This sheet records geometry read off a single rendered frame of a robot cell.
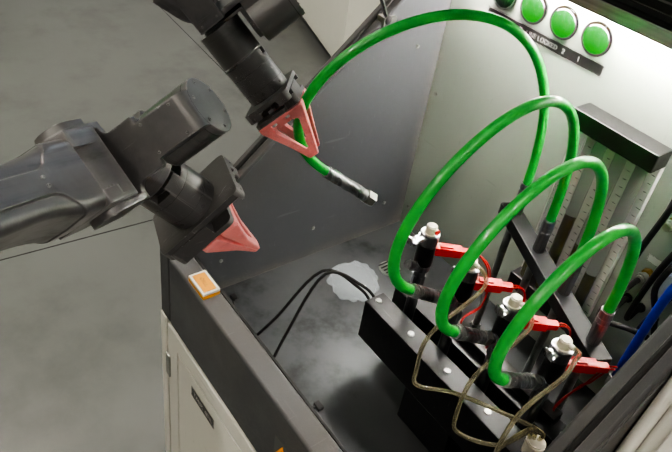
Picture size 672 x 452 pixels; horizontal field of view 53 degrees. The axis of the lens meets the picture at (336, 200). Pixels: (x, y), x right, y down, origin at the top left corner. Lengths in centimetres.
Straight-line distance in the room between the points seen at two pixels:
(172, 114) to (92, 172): 8
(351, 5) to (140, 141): 317
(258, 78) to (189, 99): 29
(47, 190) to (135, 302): 193
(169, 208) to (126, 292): 181
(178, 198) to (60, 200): 17
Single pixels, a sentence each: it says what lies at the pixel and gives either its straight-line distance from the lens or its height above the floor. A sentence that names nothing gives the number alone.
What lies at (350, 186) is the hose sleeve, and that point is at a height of 117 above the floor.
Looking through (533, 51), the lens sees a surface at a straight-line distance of 96.
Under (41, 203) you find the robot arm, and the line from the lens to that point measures 49.
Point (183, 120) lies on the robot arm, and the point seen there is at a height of 143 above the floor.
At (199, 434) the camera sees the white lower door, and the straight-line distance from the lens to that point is 136.
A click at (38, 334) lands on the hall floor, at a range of 238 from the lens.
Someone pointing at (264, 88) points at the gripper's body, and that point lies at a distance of 87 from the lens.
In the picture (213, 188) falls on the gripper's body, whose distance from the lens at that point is 68.
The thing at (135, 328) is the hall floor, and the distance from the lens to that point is 234.
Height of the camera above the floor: 173
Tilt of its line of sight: 37 degrees down
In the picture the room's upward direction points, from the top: 9 degrees clockwise
